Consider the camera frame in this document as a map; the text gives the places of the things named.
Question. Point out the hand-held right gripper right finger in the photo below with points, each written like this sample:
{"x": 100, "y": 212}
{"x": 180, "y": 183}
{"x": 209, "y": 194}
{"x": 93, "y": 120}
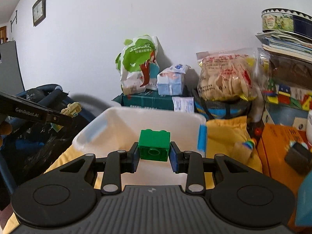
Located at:
{"x": 174, "y": 159}

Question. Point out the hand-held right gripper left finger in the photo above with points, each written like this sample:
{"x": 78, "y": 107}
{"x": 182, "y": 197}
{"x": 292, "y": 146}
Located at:
{"x": 134, "y": 159}

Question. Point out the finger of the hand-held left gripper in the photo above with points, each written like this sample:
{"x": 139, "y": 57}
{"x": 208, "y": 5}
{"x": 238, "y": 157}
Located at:
{"x": 61, "y": 120}

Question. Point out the beige toy vehicle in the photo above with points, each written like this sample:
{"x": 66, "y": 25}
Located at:
{"x": 71, "y": 108}

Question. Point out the green toy brick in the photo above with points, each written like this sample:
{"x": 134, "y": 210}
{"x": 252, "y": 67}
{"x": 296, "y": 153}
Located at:
{"x": 153, "y": 143}

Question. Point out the white plastic container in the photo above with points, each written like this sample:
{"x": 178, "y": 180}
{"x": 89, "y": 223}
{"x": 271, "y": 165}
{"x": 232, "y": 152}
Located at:
{"x": 117, "y": 124}

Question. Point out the person's left hand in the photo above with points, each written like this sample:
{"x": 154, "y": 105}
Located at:
{"x": 4, "y": 129}

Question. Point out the black plastic bag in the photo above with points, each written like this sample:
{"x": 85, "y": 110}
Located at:
{"x": 36, "y": 146}

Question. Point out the grey panel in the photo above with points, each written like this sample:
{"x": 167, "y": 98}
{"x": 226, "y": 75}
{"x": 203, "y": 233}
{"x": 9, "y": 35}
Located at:
{"x": 11, "y": 65}

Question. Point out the yellow blanket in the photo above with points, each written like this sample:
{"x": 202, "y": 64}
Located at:
{"x": 219, "y": 131}

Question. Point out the small white packet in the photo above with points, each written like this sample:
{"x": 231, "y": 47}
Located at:
{"x": 183, "y": 104}

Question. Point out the dark green package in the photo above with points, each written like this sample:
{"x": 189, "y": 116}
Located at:
{"x": 146, "y": 101}

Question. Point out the wooden block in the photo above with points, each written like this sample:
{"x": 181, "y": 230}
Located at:
{"x": 240, "y": 152}

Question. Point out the black and blue basket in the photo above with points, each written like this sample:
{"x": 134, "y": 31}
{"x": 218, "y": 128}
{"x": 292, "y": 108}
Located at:
{"x": 224, "y": 108}

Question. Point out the brown wooden door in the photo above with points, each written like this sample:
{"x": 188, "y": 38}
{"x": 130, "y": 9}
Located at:
{"x": 3, "y": 34}

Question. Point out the light blue tissue pack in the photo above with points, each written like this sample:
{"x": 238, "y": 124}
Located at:
{"x": 170, "y": 82}

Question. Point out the rainbow stacking toy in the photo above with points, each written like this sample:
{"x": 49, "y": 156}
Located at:
{"x": 249, "y": 144}

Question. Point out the green and white bag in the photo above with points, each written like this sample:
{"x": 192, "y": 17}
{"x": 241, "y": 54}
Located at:
{"x": 136, "y": 63}

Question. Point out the prawn cracker bag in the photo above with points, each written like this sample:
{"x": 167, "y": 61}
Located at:
{"x": 226, "y": 78}

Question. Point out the orange box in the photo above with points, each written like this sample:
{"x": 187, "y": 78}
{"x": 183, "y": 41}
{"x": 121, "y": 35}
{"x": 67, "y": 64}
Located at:
{"x": 275, "y": 146}

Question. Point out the blue and white box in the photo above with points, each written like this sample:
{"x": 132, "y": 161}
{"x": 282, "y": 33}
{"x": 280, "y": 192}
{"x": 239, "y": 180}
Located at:
{"x": 282, "y": 115}

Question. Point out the dark grey block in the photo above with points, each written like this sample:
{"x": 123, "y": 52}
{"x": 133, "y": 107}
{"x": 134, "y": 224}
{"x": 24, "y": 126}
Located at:
{"x": 297, "y": 159}

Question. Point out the clear bag of colourful blocks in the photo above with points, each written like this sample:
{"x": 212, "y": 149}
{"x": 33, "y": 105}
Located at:
{"x": 285, "y": 87}

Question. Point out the teal box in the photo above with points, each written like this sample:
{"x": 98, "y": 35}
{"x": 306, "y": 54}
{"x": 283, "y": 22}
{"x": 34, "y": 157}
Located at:
{"x": 305, "y": 202}

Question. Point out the stack of books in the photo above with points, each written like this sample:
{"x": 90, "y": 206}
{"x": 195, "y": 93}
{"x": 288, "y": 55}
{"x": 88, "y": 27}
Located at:
{"x": 285, "y": 43}

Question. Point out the round printed tin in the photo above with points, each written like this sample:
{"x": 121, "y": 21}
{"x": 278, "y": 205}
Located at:
{"x": 282, "y": 20}

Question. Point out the blue stroller frame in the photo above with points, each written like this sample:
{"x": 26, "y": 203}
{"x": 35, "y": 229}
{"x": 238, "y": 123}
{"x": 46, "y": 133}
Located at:
{"x": 36, "y": 93}

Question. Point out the dark wall bracket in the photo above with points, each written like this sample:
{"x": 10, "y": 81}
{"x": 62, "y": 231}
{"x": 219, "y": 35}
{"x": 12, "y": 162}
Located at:
{"x": 14, "y": 17}

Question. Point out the brown framed wall clock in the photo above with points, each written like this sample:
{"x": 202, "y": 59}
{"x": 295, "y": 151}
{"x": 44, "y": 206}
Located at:
{"x": 39, "y": 10}

